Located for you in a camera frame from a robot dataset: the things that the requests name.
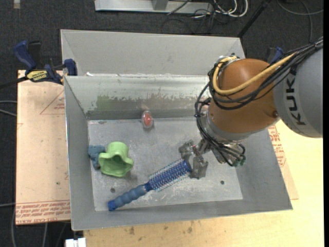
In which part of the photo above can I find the light green plastic cup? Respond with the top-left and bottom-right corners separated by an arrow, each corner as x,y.
98,141 -> 135,179

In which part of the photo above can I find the brown cardboard board red print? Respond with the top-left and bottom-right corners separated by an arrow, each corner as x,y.
15,69 -> 300,226

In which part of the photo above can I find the grey metal bin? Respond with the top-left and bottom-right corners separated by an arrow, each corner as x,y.
60,29 -> 294,232

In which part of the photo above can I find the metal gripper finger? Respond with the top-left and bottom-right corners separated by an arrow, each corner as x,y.
189,154 -> 209,180
178,139 -> 200,160

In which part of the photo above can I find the blue hairbrush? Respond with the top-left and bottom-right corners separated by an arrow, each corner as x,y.
107,157 -> 193,213

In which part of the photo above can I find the grey-blue toy animal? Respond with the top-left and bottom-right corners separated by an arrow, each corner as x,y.
87,144 -> 106,170

